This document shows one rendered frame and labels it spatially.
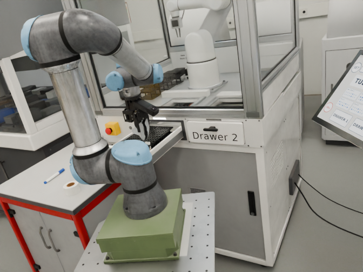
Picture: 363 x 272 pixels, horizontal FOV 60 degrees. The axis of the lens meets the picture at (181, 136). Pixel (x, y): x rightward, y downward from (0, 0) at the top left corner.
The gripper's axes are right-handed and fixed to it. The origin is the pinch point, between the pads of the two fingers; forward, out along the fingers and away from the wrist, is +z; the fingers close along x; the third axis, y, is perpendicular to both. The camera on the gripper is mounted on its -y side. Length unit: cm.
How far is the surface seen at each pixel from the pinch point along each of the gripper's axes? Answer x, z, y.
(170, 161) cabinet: -24.3, 27.1, 6.8
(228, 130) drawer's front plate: -21.3, 5.0, -31.7
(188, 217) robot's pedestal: 27.4, 18.0, -33.7
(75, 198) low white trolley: 30.2, 18.0, 22.7
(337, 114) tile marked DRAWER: -14, -7, -78
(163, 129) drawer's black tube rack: -17.0, 4.0, 1.6
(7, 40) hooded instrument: -7, -51, 87
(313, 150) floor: -179, 94, -46
